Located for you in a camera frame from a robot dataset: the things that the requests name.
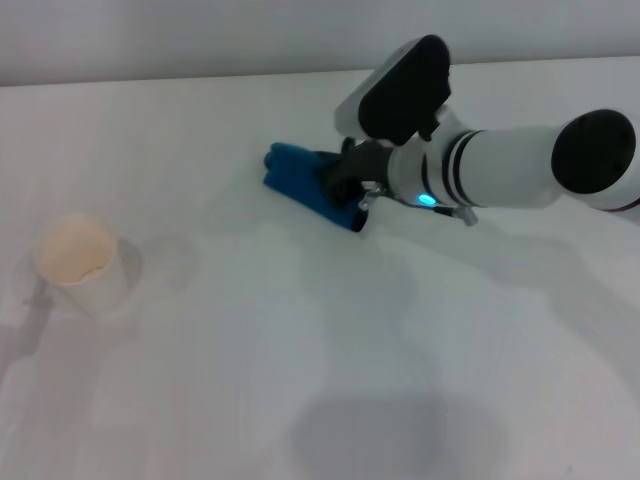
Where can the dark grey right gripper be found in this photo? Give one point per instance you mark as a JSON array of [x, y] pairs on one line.
[[365, 162]]

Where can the blue rag with black trim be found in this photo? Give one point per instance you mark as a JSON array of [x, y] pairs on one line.
[[295, 175]]

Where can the white paper cup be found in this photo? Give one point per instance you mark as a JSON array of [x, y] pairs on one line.
[[75, 250]]

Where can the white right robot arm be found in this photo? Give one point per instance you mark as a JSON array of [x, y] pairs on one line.
[[505, 165]]

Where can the black and white wrist camera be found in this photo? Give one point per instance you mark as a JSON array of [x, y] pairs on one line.
[[400, 90]]

